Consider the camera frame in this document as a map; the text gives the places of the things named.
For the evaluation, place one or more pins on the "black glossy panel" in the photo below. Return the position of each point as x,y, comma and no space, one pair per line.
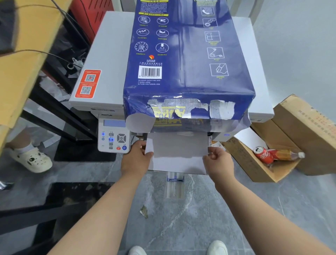
78,194

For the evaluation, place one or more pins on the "crumpled paper scrap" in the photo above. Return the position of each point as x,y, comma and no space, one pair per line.
144,212

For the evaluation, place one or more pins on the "person's right forearm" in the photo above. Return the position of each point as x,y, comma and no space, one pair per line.
267,220

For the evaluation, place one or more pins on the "blue paper ream pack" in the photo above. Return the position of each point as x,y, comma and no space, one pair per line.
183,52

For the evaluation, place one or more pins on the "large closed cardboard box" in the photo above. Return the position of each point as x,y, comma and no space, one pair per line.
315,136

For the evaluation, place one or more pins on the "white printer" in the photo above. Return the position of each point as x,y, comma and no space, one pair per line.
110,52

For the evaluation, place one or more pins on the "plastic tea bottle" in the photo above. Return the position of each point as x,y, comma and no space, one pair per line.
286,155

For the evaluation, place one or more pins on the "red metal cabinet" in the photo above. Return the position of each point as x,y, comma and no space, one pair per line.
86,15

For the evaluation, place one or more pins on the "white paper stack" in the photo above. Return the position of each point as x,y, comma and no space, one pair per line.
178,152

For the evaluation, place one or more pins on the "person's left forearm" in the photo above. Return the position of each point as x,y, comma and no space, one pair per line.
102,218

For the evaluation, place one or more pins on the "red soda can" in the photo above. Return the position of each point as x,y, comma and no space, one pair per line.
263,155

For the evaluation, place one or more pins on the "person's right hand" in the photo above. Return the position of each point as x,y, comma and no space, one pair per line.
220,168

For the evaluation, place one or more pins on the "person's left hand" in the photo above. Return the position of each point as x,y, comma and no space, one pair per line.
135,163

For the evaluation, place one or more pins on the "orange code sticker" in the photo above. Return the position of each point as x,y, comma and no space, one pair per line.
88,84

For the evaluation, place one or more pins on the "white power strip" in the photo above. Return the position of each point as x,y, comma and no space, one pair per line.
76,64

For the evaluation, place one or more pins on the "open cardboard box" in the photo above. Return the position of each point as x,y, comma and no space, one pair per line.
244,165

